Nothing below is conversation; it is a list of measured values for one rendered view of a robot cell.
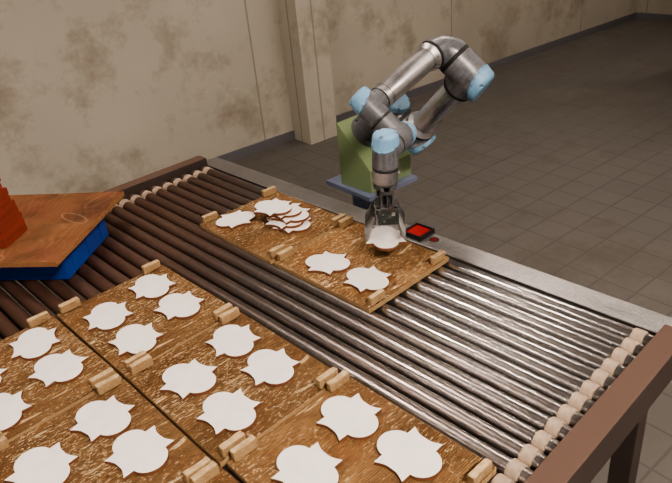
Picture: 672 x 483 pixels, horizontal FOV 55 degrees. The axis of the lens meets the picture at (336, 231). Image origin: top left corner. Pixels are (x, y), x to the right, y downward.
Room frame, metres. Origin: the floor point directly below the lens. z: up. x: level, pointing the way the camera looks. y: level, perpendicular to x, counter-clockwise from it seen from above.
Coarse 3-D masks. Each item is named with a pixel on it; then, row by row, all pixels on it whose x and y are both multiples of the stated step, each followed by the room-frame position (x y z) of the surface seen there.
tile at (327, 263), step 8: (312, 256) 1.75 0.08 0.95; (320, 256) 1.75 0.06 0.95; (328, 256) 1.74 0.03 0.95; (336, 256) 1.74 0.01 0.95; (344, 256) 1.73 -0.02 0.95; (312, 264) 1.70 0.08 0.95; (320, 264) 1.70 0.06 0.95; (328, 264) 1.69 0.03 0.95; (336, 264) 1.69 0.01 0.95; (344, 264) 1.68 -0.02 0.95; (312, 272) 1.67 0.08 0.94; (320, 272) 1.66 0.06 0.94; (328, 272) 1.65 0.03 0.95; (336, 272) 1.66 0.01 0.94
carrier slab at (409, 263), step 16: (352, 224) 1.96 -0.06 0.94; (320, 240) 1.87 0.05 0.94; (336, 240) 1.86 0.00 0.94; (352, 240) 1.85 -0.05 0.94; (304, 256) 1.78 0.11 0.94; (352, 256) 1.75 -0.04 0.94; (368, 256) 1.74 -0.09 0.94; (384, 256) 1.73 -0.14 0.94; (400, 256) 1.72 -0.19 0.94; (416, 256) 1.71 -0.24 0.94; (288, 272) 1.71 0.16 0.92; (304, 272) 1.68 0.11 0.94; (384, 272) 1.63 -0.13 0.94; (400, 272) 1.62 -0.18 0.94; (416, 272) 1.62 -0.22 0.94; (320, 288) 1.60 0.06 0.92; (336, 288) 1.57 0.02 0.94; (352, 288) 1.56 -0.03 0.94; (400, 288) 1.54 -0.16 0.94; (352, 304) 1.50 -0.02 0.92
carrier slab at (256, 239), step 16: (240, 208) 2.18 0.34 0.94; (320, 208) 2.11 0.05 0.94; (208, 224) 2.07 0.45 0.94; (256, 224) 2.03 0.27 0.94; (320, 224) 1.98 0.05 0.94; (240, 240) 1.93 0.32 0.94; (256, 240) 1.92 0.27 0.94; (272, 240) 1.90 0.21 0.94; (288, 240) 1.89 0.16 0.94; (304, 240) 1.88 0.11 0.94; (256, 256) 1.83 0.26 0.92
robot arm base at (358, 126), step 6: (354, 120) 2.48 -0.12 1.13; (360, 120) 2.44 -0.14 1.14; (354, 126) 2.45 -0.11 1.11; (360, 126) 2.43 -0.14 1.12; (366, 126) 2.41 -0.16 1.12; (354, 132) 2.44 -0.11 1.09; (360, 132) 2.42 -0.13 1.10; (366, 132) 2.41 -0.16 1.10; (372, 132) 2.40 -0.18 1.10; (360, 138) 2.42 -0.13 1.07; (366, 138) 2.42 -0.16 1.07; (366, 144) 2.42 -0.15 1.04
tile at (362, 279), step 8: (352, 272) 1.63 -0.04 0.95; (360, 272) 1.63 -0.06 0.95; (368, 272) 1.62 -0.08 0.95; (376, 272) 1.62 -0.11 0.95; (352, 280) 1.59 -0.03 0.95; (360, 280) 1.59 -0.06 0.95; (368, 280) 1.58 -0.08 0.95; (376, 280) 1.58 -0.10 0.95; (384, 280) 1.57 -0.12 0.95; (360, 288) 1.54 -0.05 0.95; (368, 288) 1.54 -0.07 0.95; (376, 288) 1.54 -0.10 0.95; (384, 288) 1.54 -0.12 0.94
